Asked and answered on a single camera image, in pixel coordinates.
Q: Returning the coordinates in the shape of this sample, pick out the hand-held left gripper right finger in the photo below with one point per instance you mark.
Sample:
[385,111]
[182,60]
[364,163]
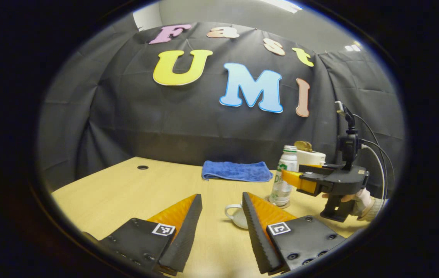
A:
[256,235]

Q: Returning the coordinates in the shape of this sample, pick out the blue towel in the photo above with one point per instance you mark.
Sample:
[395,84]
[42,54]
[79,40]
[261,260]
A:
[238,171]

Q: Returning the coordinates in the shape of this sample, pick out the white ceramic teacup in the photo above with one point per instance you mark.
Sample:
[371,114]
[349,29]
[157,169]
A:
[238,218]

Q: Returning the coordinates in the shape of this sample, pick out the ceiling light panel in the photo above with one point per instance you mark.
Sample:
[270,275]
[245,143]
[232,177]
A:
[283,5]

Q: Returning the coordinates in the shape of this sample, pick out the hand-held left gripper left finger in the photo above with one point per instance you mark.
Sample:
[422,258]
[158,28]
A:
[186,231]

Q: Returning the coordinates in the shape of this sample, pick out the brown toast slice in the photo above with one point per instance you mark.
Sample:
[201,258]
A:
[303,146]

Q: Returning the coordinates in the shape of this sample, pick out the round brown coaster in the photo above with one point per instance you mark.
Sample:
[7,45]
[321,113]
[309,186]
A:
[266,200]

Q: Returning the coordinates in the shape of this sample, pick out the white toaster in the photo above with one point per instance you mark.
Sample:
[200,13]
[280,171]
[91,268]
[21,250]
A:
[314,157]

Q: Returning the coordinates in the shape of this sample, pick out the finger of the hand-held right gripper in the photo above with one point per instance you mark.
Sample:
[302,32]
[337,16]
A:
[319,168]
[317,183]

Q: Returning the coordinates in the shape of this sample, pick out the white plastic water bottle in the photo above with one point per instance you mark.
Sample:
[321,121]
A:
[287,162]

